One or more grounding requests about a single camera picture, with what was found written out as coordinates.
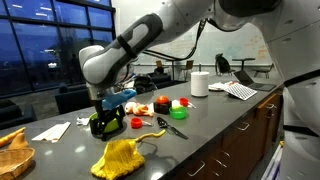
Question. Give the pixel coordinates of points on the orange toy carrot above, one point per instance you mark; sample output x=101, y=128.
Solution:
x=10, y=136

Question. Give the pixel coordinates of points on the orange plush toy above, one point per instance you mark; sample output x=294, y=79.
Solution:
x=140, y=109

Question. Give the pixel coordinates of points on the brown wooden cabinet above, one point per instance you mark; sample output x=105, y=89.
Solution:
x=233, y=143

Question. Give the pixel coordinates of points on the tan toy gourd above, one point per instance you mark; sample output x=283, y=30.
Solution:
x=19, y=142

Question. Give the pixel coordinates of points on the black grey backpack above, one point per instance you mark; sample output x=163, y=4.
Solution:
x=143, y=85

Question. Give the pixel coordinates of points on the small green bowl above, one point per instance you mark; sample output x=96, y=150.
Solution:
x=178, y=114

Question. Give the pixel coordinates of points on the yellow knitted cloth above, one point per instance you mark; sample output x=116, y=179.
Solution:
x=120, y=160

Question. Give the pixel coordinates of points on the white cylinder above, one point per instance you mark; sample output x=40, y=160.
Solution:
x=200, y=84

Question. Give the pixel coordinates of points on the white computer keyboard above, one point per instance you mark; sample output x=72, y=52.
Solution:
x=240, y=91

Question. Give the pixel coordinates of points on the white blue flat boards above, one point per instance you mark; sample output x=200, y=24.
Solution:
x=271, y=163

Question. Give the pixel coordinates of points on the dark open laptop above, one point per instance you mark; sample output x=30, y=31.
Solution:
x=255, y=85

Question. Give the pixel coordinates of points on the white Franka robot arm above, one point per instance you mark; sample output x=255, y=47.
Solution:
x=140, y=36

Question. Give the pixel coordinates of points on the dark round cafe table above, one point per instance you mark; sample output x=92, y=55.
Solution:
x=173, y=61
x=243, y=59

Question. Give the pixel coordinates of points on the orange ball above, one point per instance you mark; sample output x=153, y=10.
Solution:
x=162, y=99

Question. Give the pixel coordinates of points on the black plastic spoon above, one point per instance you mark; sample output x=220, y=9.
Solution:
x=162, y=122

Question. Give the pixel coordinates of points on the dark blue armchair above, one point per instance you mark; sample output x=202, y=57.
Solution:
x=165, y=80

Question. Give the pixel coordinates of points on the white wall whiteboard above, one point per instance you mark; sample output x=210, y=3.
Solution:
x=233, y=43

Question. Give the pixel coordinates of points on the dark blue sofa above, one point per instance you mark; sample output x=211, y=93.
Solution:
x=15, y=116
x=71, y=100

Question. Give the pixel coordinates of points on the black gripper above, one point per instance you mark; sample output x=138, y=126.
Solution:
x=101, y=113

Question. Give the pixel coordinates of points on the lime green spouted bowl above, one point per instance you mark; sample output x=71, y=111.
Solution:
x=112, y=126

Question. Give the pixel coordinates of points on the stack of white papers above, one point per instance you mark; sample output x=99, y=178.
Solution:
x=216, y=86

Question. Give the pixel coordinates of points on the crumpled white wrapper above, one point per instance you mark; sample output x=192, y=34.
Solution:
x=82, y=121

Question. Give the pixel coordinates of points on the woven wicker basket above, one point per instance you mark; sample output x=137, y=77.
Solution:
x=15, y=161

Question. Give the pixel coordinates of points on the black office chair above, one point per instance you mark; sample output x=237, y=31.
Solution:
x=222, y=65

